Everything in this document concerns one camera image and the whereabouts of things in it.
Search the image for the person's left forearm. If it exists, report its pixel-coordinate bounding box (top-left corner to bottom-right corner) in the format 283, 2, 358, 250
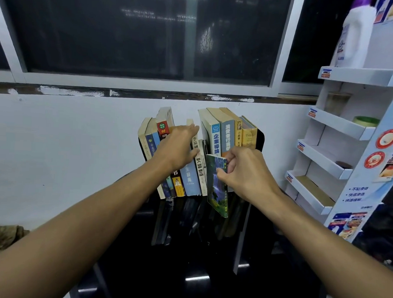
0, 151, 170, 298

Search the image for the grey cover book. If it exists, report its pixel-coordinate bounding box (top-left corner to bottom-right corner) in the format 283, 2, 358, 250
135, 117, 169, 200

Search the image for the white bottle with purple cap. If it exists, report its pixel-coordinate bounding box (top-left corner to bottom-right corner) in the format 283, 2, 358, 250
332, 0, 378, 70

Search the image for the person's right forearm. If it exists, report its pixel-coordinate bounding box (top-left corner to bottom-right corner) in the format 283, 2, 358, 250
252, 188, 393, 298

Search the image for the green tape roll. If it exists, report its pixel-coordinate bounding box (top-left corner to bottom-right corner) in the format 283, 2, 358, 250
352, 116, 380, 128

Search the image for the round black table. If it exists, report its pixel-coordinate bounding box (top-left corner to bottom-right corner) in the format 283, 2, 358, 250
68, 168, 332, 298

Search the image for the clear glass cup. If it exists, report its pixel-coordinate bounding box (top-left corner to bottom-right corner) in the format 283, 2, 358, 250
324, 91, 352, 116

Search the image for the person's left hand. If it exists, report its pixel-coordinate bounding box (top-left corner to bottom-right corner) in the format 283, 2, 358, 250
151, 122, 201, 173

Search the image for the large grey-teal book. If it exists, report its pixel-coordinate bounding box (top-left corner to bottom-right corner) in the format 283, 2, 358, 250
204, 107, 237, 159

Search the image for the brown crumpled rag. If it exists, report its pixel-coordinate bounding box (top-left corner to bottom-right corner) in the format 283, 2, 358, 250
0, 225, 30, 257

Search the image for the Van Gogh cover handbook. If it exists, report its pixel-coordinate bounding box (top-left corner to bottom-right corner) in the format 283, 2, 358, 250
239, 115, 259, 150

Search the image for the yellow book with blue spine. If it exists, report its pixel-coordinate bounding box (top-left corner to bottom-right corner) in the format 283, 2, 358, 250
142, 118, 176, 199

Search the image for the white cardboard display stand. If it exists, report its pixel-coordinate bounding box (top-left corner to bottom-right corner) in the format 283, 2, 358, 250
282, 0, 393, 244

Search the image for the green landscape cover book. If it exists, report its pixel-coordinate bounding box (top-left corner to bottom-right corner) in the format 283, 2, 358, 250
202, 153, 232, 219

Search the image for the Understanding Business textbook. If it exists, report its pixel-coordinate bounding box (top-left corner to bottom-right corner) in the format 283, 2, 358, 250
196, 108, 223, 157

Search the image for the aluminium frame window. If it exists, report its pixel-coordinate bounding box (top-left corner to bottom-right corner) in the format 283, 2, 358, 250
0, 0, 356, 101

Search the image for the orange illustrated cover book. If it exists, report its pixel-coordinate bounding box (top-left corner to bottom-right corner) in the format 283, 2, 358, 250
152, 106, 190, 198

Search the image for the row of books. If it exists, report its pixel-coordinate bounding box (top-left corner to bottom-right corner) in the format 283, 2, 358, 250
135, 123, 265, 206

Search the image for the cream book with barcode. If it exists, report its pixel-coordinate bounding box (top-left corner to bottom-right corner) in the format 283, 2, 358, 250
183, 118, 211, 197

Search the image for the person's right hand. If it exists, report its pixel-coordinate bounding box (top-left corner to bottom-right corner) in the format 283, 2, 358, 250
215, 145, 283, 206

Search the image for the yellow book with black characters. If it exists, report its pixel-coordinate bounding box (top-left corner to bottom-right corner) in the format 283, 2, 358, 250
217, 107, 244, 148

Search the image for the lavender Hanyu Pinyin dictionary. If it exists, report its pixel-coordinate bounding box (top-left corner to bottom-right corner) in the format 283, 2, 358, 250
178, 159, 204, 197

